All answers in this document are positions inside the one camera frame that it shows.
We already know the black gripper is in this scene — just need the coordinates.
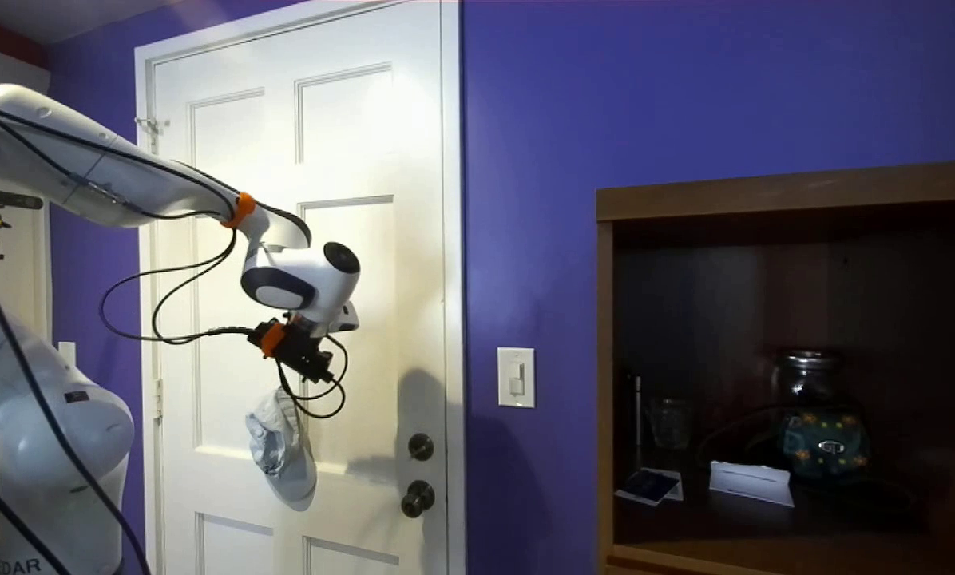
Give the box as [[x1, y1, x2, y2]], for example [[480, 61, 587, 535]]
[[250, 315, 341, 390]]

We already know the white panel door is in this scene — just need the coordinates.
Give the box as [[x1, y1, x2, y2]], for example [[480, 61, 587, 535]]
[[136, 0, 467, 575]]

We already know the white closet door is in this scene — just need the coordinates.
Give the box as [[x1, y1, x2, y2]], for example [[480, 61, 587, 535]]
[[0, 202, 56, 353]]

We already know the brown wooden cabinet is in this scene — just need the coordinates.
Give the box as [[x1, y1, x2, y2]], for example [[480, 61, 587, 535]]
[[587, 156, 955, 575]]

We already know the dark deadbolt knob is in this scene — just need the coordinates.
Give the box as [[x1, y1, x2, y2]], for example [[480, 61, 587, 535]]
[[401, 474, 438, 519]]

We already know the small flat book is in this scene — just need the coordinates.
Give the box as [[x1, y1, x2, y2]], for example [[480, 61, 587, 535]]
[[615, 463, 687, 509]]

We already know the clear drinking glass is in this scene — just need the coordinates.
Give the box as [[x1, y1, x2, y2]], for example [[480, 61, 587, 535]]
[[645, 394, 696, 463]]

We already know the white paper card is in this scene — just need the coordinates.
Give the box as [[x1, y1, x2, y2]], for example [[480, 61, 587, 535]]
[[705, 456, 800, 511]]

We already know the painted glass jar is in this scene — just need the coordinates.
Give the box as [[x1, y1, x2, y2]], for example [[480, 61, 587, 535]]
[[773, 349, 877, 482]]

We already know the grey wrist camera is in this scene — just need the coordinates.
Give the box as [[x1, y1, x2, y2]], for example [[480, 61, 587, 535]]
[[329, 299, 365, 335]]

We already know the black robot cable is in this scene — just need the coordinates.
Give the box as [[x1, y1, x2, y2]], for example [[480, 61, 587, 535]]
[[0, 98, 354, 575]]

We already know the white light switch plate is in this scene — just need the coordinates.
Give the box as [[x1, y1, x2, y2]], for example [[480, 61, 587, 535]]
[[495, 346, 538, 413]]

